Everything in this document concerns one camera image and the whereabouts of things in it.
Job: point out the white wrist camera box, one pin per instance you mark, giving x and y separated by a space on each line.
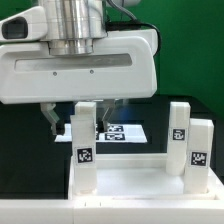
29 25

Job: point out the white marker base plate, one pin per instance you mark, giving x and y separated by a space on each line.
116 133

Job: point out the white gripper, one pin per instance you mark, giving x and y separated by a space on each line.
120 66

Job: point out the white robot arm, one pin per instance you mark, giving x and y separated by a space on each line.
76 50

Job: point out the white desk top tray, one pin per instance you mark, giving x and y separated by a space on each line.
137 177

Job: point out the white L-shaped obstacle fence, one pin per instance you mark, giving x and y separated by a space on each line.
104 210

